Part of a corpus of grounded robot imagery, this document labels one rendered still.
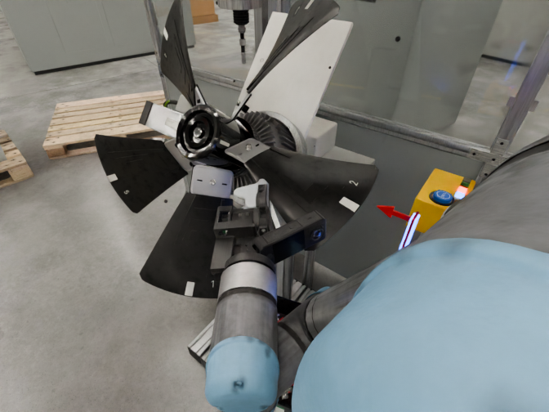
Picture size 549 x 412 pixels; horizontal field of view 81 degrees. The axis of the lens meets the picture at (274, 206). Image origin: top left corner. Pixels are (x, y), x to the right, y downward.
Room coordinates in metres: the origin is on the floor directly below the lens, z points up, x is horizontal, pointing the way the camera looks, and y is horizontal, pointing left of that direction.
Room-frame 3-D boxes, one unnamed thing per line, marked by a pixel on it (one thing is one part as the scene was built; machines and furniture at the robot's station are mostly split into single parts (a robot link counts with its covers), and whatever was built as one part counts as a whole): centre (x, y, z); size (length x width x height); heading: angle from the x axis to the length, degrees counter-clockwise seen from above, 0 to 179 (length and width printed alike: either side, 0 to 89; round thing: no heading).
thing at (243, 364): (0.17, 0.03, 1.17); 0.11 x 0.08 x 0.09; 0
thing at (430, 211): (0.61, -0.41, 1.02); 0.16 x 0.10 x 0.11; 143
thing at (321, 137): (1.17, -0.14, 0.92); 0.17 x 0.16 x 0.11; 143
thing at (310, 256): (1.10, -0.18, 0.42); 0.04 x 0.04 x 0.83; 53
